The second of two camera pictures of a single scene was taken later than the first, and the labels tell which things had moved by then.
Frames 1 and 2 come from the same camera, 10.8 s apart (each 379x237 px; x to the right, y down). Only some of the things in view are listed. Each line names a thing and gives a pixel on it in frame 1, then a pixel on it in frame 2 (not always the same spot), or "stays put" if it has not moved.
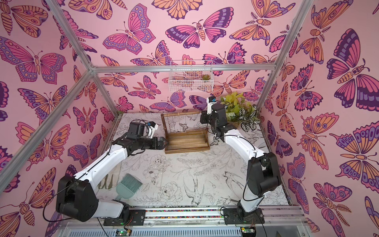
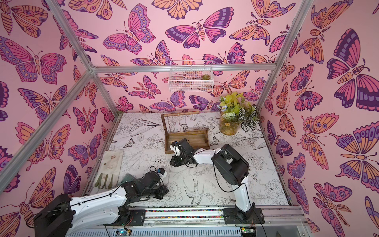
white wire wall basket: [191, 76] stays put
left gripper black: [155, 140] -> [163, 188]
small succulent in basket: [205, 77] stays put
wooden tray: [189, 140] stays put
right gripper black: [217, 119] -> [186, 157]
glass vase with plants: [239, 113] stays put
